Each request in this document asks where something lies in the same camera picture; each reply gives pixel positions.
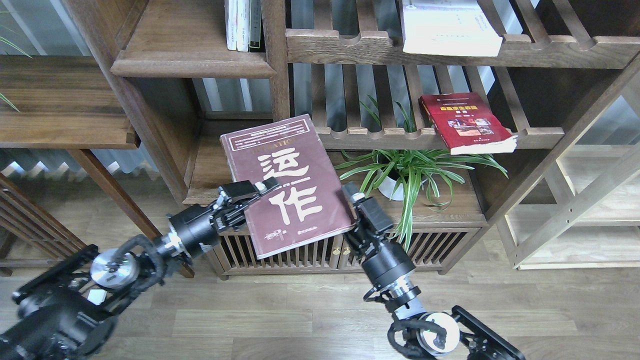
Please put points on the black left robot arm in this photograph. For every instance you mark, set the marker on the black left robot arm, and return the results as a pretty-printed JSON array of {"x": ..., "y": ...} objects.
[{"x": 71, "y": 310}]

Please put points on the white upright book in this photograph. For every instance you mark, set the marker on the white upright book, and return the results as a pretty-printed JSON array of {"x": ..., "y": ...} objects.
[
  {"x": 243, "y": 25},
  {"x": 231, "y": 27}
]

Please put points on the white upright book left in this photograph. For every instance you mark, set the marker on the white upright book left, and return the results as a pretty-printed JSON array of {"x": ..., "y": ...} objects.
[{"x": 231, "y": 27}]

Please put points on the light wooden shelf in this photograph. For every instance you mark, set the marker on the light wooden shelf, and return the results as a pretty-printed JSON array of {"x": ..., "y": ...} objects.
[{"x": 594, "y": 220}]

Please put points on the dark wooden side table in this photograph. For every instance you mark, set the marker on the dark wooden side table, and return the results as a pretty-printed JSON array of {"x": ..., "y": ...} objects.
[{"x": 62, "y": 112}]

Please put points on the dark maroon book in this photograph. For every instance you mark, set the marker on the dark maroon book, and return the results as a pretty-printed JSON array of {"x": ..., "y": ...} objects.
[{"x": 308, "y": 205}]

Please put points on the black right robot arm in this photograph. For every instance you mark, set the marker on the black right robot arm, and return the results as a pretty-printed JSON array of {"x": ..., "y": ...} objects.
[{"x": 415, "y": 333}]

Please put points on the green spider plant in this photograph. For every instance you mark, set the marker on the green spider plant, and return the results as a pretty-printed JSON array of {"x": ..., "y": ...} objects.
[{"x": 430, "y": 170}]

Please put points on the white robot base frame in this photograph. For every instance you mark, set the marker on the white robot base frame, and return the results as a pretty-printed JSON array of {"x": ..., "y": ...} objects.
[{"x": 97, "y": 296}]

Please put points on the white upright book middle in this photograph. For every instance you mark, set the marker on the white upright book middle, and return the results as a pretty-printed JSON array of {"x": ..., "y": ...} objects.
[{"x": 243, "y": 25}]

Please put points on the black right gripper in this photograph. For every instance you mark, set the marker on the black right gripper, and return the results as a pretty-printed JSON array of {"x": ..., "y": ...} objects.
[{"x": 368, "y": 237}]

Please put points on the red book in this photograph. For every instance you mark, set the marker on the red book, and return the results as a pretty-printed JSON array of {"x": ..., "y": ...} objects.
[{"x": 467, "y": 125}]

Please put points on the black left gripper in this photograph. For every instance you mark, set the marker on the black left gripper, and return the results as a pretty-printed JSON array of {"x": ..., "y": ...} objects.
[{"x": 233, "y": 199}]

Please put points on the white book on top shelf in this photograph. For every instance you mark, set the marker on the white book on top shelf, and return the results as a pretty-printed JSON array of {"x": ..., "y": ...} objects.
[{"x": 447, "y": 28}]

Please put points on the dark green upright book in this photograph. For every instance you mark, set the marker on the dark green upright book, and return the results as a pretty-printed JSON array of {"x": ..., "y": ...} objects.
[{"x": 256, "y": 32}]

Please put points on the dark wooden slatted rack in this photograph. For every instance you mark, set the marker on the dark wooden slatted rack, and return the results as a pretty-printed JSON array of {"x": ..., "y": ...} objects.
[{"x": 25, "y": 220}]

